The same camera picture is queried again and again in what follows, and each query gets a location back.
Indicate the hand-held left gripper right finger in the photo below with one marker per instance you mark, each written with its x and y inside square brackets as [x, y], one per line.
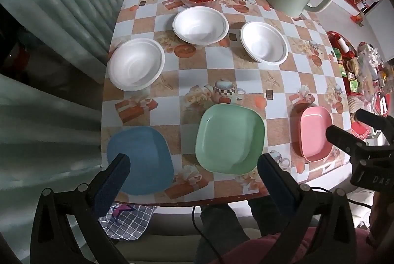
[274, 181]

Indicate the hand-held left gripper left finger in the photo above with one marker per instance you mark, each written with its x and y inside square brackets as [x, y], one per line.
[114, 181]

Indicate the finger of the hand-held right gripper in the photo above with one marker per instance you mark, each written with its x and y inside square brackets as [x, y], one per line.
[371, 121]
[338, 136]

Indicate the pink square plate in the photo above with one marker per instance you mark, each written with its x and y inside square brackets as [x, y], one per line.
[314, 131]

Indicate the white foam bowl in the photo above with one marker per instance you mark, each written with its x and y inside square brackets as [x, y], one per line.
[264, 42]
[135, 64]
[200, 25]

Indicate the person's right forearm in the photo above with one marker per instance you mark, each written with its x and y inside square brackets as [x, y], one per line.
[380, 214]

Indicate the blue square plate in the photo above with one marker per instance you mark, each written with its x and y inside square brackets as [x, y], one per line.
[144, 150]

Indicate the grey checkered cloth bag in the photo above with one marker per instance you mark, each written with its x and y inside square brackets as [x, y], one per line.
[132, 221]

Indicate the pile of plastic packets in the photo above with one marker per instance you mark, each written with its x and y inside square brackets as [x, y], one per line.
[367, 67]

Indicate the green square plate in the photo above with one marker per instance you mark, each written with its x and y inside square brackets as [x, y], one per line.
[231, 137]

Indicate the person's legs in dark trousers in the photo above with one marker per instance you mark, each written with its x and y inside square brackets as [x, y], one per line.
[221, 227]

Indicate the checkered printed tablecloth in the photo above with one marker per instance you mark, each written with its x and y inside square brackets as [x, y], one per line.
[190, 79]

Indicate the pale green curtain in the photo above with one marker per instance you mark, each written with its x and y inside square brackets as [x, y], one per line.
[61, 11]

